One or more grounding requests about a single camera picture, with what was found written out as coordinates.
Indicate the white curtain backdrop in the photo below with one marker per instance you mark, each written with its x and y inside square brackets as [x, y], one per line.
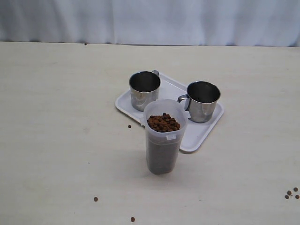
[152, 22]

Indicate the white plastic tray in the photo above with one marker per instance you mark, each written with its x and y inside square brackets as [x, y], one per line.
[195, 133]

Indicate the clear plastic tall container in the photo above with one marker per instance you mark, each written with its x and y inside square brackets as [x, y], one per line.
[165, 122]

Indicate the steel mug with kibble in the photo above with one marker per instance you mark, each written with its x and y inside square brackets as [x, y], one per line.
[144, 88]

